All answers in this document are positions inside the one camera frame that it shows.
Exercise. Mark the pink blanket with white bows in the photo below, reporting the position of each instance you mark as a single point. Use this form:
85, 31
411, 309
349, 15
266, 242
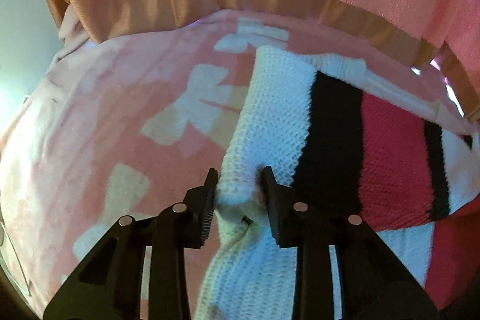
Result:
127, 125

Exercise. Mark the white red black knit sweater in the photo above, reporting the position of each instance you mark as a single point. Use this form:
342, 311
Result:
344, 141

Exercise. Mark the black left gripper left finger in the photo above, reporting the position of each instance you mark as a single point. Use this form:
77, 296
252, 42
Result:
140, 256

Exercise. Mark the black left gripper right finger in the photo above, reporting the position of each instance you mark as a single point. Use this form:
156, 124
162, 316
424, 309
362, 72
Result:
340, 260

